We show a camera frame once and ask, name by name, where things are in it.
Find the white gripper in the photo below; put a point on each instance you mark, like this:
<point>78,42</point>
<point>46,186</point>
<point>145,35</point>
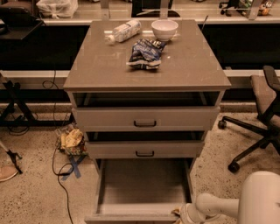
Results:
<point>186,212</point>

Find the grey bottom drawer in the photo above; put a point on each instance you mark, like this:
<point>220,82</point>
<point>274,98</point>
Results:
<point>141,191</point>

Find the grey drawer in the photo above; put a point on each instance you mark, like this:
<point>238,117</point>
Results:
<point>145,149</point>
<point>141,191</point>
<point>145,119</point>

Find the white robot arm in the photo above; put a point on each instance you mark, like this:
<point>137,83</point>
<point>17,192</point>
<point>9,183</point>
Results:
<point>259,203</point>

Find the grey middle drawer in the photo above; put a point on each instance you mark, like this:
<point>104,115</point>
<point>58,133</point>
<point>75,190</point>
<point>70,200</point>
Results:
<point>145,149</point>

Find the grey drawer cabinet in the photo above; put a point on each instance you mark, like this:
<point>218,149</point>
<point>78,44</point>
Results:
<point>189,76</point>

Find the grey top drawer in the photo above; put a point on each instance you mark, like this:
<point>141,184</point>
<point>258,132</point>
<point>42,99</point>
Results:
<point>145,119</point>

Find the blue tape cross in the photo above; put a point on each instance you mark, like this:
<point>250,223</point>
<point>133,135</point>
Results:
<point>74,161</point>

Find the colourful snack bag pile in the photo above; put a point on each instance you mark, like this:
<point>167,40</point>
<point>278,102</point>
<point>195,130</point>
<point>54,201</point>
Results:
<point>70,140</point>

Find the black office chair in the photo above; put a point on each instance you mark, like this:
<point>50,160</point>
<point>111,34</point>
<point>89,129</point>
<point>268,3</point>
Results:
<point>266,90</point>

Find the blue crumpled chip bag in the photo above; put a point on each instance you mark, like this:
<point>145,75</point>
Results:
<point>146,54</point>

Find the white bowl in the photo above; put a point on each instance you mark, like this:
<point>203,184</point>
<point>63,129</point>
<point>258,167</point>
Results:
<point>164,29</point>

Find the grabber stick tool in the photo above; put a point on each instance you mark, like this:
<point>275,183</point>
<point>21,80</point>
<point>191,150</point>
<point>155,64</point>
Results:
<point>13,156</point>

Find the clear plastic water bottle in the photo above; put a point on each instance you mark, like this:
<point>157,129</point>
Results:
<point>124,32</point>

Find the white plastic bag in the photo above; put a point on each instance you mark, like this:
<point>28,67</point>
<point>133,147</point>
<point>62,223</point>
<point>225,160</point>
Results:
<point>57,8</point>

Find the black side table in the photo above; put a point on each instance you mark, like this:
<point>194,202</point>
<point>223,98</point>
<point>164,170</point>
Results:
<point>18,23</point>

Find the black stand frame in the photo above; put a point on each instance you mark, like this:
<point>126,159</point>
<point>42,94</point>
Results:
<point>16,97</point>

